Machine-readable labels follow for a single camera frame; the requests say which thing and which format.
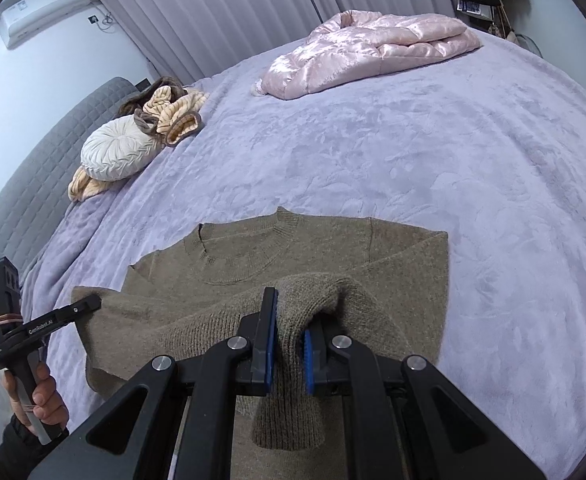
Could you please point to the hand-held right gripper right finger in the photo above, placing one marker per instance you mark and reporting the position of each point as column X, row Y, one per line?
column 309, row 360

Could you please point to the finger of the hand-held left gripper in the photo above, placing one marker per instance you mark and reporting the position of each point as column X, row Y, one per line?
column 85, row 306

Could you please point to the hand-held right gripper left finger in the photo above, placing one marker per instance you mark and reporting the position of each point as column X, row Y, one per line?
column 271, row 355

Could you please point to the brown knit sweater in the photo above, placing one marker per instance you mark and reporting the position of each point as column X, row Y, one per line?
column 323, row 255

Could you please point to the person's left forearm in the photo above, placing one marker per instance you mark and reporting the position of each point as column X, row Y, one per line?
column 18, row 442

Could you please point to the person's left hand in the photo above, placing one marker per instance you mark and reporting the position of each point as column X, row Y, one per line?
column 50, row 400

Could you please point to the grey quilted headboard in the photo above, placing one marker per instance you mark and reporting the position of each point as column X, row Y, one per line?
column 33, row 175

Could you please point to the white round pleated pillow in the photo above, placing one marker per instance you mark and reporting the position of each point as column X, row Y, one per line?
column 118, row 150

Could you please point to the brown furry cloth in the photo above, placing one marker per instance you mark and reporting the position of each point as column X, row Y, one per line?
column 165, row 82

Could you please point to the lilac plush blanket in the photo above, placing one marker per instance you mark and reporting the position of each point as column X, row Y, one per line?
column 423, row 135

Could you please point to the white air conditioner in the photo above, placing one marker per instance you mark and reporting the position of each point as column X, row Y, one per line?
column 43, row 10

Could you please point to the pink quilted jacket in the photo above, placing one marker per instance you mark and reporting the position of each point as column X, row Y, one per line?
column 373, row 50

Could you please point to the small printed box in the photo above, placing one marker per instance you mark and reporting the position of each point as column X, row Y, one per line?
column 469, row 7

